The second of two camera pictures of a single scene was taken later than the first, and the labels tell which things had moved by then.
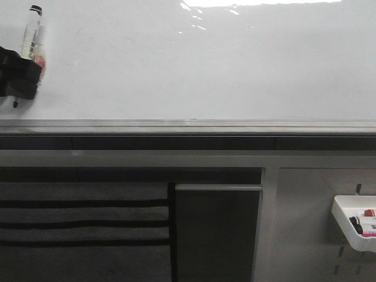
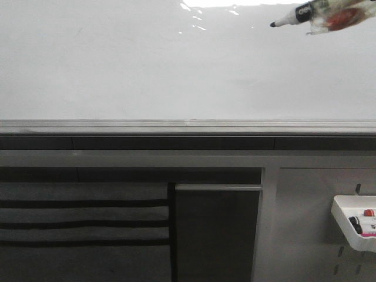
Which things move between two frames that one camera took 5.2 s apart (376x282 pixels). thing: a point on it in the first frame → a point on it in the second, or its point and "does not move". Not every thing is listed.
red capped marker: [369, 212] does not move
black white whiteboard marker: [33, 46] → [304, 13]
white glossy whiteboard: [197, 67] does not move
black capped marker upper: [355, 220] does not move
